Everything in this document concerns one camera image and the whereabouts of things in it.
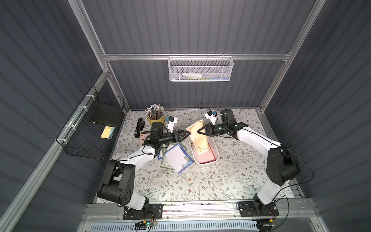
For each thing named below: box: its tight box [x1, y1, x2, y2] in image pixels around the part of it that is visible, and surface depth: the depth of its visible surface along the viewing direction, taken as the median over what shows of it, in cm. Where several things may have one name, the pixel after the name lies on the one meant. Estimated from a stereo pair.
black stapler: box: [134, 117, 146, 138], surface depth 107 cm
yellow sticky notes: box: [99, 125, 116, 140], surface depth 77 cm
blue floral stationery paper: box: [157, 148, 164, 160], surface depth 96 cm
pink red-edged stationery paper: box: [191, 145, 217, 164], surface depth 93 cm
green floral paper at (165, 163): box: [160, 151, 175, 171], surface depth 93 cm
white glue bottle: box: [182, 72, 203, 80], surface depth 92 cm
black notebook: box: [89, 102, 123, 127], surface depth 83 cm
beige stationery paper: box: [185, 119, 210, 156], surface depth 82 cm
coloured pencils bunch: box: [144, 103, 165, 120], surface depth 98 cm
